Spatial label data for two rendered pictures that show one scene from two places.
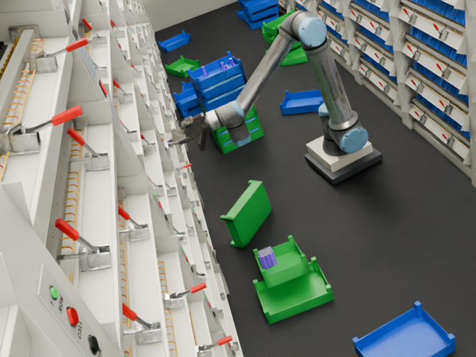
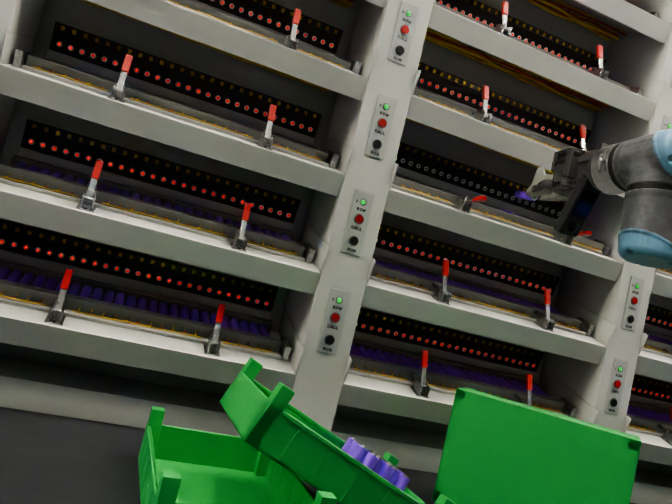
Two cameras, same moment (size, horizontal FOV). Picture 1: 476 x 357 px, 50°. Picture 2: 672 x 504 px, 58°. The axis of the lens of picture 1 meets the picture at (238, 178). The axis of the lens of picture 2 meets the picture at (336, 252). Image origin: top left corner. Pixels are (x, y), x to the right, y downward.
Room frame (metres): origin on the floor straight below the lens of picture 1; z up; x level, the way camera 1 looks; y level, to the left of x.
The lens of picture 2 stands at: (1.39, -0.86, 0.30)
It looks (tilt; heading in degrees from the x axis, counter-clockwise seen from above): 5 degrees up; 73
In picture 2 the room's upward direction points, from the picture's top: 14 degrees clockwise
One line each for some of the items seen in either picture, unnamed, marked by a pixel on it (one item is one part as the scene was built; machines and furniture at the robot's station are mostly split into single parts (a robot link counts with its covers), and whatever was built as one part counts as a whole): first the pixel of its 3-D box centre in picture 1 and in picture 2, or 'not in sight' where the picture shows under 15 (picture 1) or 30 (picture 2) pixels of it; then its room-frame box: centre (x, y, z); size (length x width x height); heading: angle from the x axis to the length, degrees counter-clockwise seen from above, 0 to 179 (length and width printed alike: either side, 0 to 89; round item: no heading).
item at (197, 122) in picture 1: (195, 126); (583, 173); (2.14, 0.10, 0.65); 0.12 x 0.08 x 0.09; 91
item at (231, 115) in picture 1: (229, 113); (656, 161); (2.14, -0.07, 0.65); 0.12 x 0.09 x 0.10; 91
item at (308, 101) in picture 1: (304, 100); not in sight; (3.14, -0.62, 0.04); 0.30 x 0.20 x 0.08; 61
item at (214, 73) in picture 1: (214, 70); not in sight; (3.03, -0.10, 0.52); 0.30 x 0.20 x 0.08; 100
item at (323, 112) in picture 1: (334, 118); not in sight; (2.35, -0.60, 0.31); 0.17 x 0.15 x 0.18; 3
